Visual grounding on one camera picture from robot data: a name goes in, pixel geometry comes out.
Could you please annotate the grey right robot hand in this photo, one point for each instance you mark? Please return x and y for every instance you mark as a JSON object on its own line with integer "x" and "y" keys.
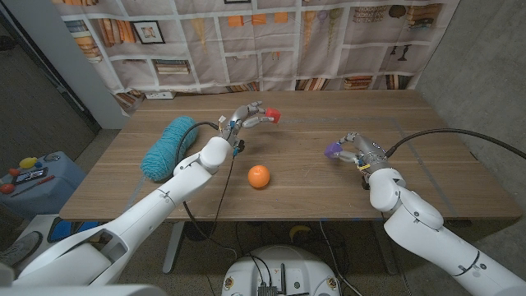
{"x": 367, "y": 150}

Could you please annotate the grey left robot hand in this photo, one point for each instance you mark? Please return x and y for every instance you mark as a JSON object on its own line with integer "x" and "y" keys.
{"x": 240, "y": 115}

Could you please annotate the red magnetic block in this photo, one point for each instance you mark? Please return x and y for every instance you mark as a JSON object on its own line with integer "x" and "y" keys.
{"x": 273, "y": 115}

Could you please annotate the purple magnetic block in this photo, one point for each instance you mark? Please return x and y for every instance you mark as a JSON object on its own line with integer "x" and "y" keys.
{"x": 332, "y": 150}

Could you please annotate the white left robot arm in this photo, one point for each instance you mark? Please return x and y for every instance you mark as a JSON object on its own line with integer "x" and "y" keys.
{"x": 144, "y": 214}

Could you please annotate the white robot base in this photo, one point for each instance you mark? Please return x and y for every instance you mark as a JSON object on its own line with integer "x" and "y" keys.
{"x": 279, "y": 267}

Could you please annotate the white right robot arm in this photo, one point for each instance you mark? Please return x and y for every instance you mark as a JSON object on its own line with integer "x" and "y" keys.
{"x": 431, "y": 242}

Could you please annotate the teal yarn ball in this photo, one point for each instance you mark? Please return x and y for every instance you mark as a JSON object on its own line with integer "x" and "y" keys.
{"x": 164, "y": 152}

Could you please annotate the yellow toy lemon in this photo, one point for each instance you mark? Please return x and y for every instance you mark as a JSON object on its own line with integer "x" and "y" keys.
{"x": 28, "y": 163}

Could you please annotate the small red toy fruit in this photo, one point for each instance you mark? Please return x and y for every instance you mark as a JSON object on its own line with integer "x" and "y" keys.
{"x": 14, "y": 172}

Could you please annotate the large red toy fruit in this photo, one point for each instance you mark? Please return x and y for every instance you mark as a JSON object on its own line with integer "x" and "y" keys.
{"x": 7, "y": 188}

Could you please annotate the printed bookshelf backdrop cloth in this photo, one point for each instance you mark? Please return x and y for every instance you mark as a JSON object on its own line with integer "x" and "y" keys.
{"x": 246, "y": 61}

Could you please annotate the orange fruit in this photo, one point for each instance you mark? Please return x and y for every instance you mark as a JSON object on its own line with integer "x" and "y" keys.
{"x": 259, "y": 176}

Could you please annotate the white power strip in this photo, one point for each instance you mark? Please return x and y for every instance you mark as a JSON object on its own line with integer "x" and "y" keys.
{"x": 160, "y": 95}

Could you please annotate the yellow banana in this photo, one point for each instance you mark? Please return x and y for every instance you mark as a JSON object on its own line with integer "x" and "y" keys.
{"x": 298, "y": 229}

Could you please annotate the grey table leg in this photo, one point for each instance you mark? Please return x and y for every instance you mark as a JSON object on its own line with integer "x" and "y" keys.
{"x": 388, "y": 267}

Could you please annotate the black round floor object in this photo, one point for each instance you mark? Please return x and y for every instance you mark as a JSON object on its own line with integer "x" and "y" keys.
{"x": 201, "y": 230}

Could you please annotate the white table leg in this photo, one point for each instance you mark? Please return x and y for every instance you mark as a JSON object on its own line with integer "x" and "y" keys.
{"x": 172, "y": 246}

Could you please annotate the grey round lid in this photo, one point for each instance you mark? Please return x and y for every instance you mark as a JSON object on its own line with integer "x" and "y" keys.
{"x": 52, "y": 157}

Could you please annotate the white machine with blue pads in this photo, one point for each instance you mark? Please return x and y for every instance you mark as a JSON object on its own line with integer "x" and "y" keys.
{"x": 65, "y": 230}

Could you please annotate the blue-grey stool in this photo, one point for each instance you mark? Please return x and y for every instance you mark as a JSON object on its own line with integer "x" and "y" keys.
{"x": 45, "y": 197}

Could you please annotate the black smartphone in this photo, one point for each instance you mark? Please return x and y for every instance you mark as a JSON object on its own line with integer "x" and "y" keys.
{"x": 30, "y": 175}

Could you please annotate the white robot chest cover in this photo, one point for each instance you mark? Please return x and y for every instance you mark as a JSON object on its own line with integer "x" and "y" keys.
{"x": 82, "y": 291}

